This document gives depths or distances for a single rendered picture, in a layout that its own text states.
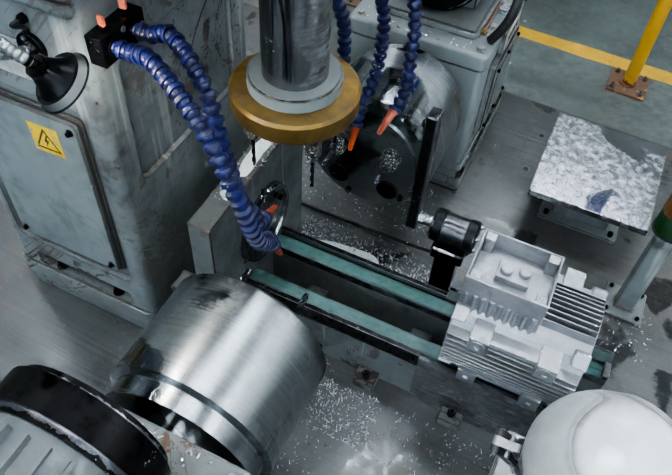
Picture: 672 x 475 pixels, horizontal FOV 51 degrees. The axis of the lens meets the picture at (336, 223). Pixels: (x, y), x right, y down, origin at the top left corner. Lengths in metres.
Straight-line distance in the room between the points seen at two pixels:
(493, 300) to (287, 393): 0.32
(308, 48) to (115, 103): 0.26
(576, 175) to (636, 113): 1.81
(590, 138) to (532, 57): 1.86
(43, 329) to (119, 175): 0.48
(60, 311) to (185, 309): 0.51
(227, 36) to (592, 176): 0.81
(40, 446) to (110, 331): 0.73
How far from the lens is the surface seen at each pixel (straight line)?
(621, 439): 0.49
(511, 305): 1.03
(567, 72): 3.43
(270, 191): 1.16
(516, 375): 1.08
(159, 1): 0.98
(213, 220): 1.05
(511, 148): 1.73
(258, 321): 0.92
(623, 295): 1.47
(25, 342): 1.41
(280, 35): 0.87
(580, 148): 1.60
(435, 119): 1.06
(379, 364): 1.25
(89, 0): 0.87
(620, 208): 1.51
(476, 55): 1.37
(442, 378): 1.19
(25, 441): 0.67
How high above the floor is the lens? 1.94
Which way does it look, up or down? 50 degrees down
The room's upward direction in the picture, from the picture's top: 4 degrees clockwise
